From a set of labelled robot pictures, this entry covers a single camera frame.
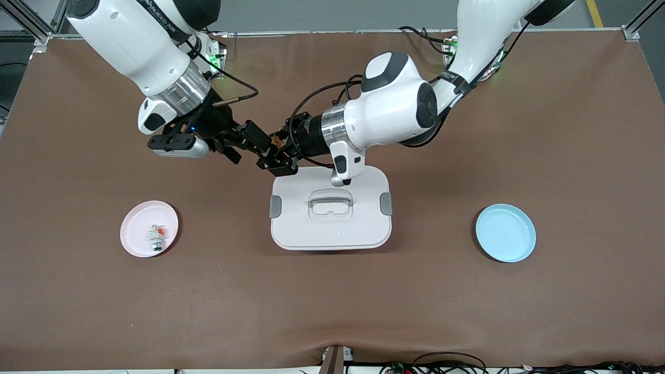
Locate white lidded storage box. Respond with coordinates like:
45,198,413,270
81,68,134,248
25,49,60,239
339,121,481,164
270,166,393,251

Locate small white orange part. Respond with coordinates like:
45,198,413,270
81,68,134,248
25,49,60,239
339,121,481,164
149,224,167,253

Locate pink round plate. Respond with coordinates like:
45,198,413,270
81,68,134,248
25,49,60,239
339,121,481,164
120,201,179,258

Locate brown table mat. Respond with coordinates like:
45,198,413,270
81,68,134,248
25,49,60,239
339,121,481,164
0,30,665,371

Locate light blue round plate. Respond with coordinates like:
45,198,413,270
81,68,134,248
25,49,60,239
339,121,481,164
475,204,537,263

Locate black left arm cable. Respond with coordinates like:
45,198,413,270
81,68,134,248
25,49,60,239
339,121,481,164
287,74,364,168

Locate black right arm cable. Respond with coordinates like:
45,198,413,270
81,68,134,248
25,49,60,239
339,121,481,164
195,44,259,107

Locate grey box lid handle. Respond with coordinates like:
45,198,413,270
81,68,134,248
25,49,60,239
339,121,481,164
309,191,354,207

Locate aluminium table edge rail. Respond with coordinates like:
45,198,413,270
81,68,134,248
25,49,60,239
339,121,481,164
49,29,627,39

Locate black arm base cable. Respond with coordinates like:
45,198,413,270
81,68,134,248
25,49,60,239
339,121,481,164
398,25,459,56

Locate metal table edge bracket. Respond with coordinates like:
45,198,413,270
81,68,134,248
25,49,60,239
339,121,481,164
321,345,355,374

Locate aluminium frame post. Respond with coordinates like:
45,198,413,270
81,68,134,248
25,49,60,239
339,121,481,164
0,0,71,46
621,0,665,41

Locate black cable loop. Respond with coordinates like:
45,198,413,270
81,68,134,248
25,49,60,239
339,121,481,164
382,352,490,374

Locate black cable bundle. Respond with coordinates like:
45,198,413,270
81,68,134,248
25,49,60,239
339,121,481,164
527,360,665,374

